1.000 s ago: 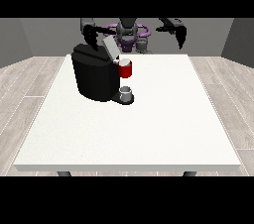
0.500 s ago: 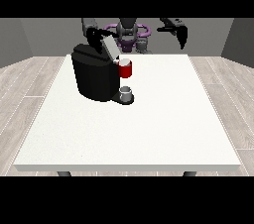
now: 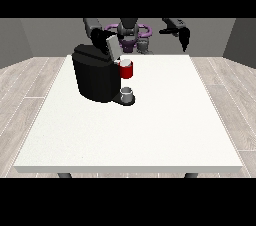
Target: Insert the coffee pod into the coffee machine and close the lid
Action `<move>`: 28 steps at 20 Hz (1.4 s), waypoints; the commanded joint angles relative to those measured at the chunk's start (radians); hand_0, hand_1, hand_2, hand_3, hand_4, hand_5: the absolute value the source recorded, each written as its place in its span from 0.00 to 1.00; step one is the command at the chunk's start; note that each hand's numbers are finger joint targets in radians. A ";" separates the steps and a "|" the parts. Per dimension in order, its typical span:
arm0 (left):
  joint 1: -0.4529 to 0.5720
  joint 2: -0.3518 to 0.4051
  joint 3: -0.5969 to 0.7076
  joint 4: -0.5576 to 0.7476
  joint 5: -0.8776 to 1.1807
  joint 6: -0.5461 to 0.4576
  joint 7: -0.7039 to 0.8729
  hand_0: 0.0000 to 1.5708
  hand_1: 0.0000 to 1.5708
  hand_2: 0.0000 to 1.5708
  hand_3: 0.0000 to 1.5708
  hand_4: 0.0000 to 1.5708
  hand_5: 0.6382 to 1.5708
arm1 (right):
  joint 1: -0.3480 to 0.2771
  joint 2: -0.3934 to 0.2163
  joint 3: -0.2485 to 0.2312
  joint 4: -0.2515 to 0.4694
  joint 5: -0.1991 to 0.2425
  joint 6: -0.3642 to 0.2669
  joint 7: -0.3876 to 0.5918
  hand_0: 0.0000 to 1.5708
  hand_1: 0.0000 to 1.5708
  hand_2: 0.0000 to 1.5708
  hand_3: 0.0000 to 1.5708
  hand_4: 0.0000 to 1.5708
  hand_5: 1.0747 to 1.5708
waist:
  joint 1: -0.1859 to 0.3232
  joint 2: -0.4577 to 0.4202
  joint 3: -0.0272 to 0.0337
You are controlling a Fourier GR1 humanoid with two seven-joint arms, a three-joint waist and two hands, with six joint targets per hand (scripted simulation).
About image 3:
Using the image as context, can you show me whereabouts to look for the grey robot trunk purple rings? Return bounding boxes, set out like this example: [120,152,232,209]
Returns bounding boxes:
[104,18,155,55]

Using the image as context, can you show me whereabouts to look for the dark table leg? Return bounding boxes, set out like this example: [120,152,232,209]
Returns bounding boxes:
[183,172,200,179]
[56,172,73,179]

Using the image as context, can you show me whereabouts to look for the black coffee machine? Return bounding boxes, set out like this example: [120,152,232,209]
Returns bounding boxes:
[71,43,136,107]

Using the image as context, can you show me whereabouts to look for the small grey cup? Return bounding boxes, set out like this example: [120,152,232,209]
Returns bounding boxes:
[120,86,135,103]

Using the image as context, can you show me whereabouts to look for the pale grey machine lid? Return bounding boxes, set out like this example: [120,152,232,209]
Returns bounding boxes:
[106,34,122,61]

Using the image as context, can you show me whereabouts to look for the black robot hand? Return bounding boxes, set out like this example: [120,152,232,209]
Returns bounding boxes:
[90,27,113,56]
[158,25,192,53]

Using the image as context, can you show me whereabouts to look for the red pod holder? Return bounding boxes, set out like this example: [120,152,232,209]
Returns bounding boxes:
[118,59,134,80]

